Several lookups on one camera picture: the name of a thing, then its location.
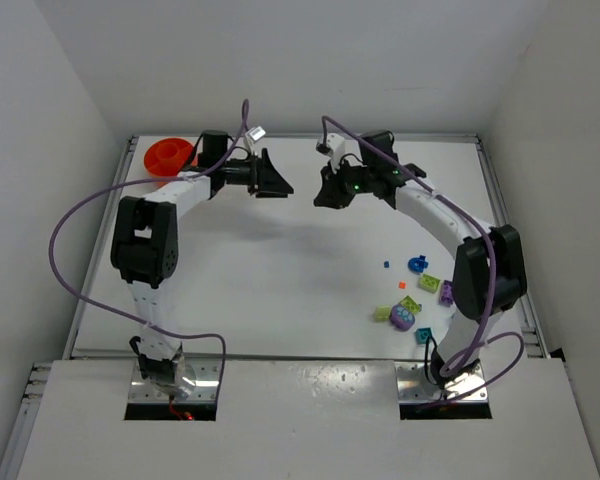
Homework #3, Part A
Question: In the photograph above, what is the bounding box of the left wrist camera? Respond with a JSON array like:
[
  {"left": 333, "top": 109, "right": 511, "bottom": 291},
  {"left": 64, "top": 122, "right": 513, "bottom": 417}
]
[{"left": 243, "top": 126, "right": 266, "bottom": 153}]

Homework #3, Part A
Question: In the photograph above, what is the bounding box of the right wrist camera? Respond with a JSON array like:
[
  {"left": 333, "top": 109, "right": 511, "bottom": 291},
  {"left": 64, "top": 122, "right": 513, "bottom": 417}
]
[{"left": 316, "top": 133, "right": 346, "bottom": 174}]

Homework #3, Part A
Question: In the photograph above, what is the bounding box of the purple flower lego piece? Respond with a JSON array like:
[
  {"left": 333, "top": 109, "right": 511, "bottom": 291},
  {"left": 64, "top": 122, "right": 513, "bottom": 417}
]
[{"left": 389, "top": 304, "right": 415, "bottom": 332}]

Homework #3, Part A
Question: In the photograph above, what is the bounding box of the light green lego brick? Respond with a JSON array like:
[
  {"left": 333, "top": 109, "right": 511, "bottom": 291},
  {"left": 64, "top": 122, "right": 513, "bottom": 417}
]
[{"left": 373, "top": 305, "right": 391, "bottom": 322}]

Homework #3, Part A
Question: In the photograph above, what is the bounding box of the lime green lego brick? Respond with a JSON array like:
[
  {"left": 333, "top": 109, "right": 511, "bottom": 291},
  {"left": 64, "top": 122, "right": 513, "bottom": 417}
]
[
  {"left": 399, "top": 295, "right": 422, "bottom": 315},
  {"left": 418, "top": 274, "right": 441, "bottom": 294}
]

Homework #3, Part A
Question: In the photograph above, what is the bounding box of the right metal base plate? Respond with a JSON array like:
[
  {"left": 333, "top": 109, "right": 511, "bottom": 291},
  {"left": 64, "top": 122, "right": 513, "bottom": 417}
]
[{"left": 394, "top": 361, "right": 488, "bottom": 405}]

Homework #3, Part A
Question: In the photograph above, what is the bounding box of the aluminium table frame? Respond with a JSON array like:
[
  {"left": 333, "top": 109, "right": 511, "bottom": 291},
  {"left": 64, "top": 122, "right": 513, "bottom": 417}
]
[{"left": 0, "top": 130, "right": 566, "bottom": 480}]

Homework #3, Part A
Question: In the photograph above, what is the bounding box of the teal lego brick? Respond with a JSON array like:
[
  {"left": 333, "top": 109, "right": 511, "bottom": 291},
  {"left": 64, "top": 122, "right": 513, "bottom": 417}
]
[{"left": 414, "top": 327, "right": 432, "bottom": 345}]

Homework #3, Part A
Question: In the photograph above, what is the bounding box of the purple lego brick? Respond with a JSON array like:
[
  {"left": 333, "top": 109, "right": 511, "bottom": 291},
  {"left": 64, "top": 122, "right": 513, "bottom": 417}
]
[{"left": 438, "top": 280, "right": 454, "bottom": 307}]

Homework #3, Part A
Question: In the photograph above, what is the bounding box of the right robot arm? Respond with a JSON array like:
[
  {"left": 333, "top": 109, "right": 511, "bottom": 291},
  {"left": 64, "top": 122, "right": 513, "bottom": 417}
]
[{"left": 314, "top": 131, "right": 527, "bottom": 386}]

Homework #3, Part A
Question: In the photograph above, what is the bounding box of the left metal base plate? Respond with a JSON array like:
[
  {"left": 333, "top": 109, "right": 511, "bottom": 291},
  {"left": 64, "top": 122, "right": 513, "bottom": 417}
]
[{"left": 128, "top": 358, "right": 220, "bottom": 404}]

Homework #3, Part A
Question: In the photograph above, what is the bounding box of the metal base plate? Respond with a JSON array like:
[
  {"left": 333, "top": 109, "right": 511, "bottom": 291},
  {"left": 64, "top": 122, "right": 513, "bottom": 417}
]
[
  {"left": 128, "top": 358, "right": 220, "bottom": 404},
  {"left": 394, "top": 361, "right": 488, "bottom": 405}
]

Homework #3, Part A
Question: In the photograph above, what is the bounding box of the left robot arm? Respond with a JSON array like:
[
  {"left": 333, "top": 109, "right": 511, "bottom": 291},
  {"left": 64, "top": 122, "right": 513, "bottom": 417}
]
[{"left": 110, "top": 127, "right": 294, "bottom": 397}]

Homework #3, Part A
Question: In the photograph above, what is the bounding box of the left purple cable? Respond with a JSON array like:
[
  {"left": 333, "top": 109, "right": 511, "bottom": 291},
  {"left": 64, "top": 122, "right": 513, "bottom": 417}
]
[{"left": 48, "top": 98, "right": 251, "bottom": 396}]

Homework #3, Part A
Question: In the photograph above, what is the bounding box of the orange divided container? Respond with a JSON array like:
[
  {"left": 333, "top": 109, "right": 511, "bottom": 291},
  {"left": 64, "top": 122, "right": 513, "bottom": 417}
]
[{"left": 143, "top": 137, "right": 193, "bottom": 177}]

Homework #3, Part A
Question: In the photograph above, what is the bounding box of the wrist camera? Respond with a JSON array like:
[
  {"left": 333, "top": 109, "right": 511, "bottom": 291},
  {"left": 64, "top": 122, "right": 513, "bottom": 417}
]
[
  {"left": 316, "top": 133, "right": 346, "bottom": 174},
  {"left": 243, "top": 126, "right": 266, "bottom": 153}
]

